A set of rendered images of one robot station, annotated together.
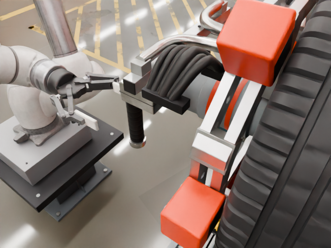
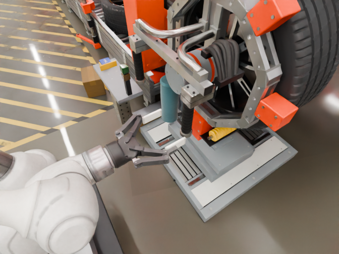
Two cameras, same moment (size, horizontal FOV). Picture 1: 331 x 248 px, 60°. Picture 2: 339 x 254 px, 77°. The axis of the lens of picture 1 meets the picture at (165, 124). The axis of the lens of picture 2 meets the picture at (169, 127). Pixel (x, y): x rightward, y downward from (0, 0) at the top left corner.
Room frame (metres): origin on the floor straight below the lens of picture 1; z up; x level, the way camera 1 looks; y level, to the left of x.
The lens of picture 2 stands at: (0.37, 0.52, 1.36)
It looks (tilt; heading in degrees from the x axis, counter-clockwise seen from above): 51 degrees down; 293
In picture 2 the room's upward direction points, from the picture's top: straight up
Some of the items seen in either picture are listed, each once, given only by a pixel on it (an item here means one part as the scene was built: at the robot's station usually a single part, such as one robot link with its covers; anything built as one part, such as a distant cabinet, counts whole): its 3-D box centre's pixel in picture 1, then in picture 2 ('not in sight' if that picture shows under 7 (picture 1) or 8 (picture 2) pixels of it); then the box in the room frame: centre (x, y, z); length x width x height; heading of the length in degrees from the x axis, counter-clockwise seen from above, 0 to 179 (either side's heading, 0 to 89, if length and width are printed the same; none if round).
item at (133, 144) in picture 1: (135, 120); (187, 118); (0.50, 0.07, 0.83); 0.04 x 0.04 x 0.16
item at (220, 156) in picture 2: not in sight; (218, 127); (0.41, -0.36, 0.32); 0.40 x 0.30 x 0.28; 146
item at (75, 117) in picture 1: (73, 120); (171, 154); (0.49, 0.22, 0.83); 0.05 x 0.03 x 0.01; 56
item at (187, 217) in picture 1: (191, 214); (274, 111); (0.24, -0.05, 0.85); 0.09 x 0.08 x 0.07; 146
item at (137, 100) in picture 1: (143, 91); (198, 92); (0.48, 0.05, 0.93); 0.09 x 0.05 x 0.05; 56
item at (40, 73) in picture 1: (51, 77); (100, 162); (0.66, 0.32, 0.83); 0.09 x 0.06 x 0.09; 146
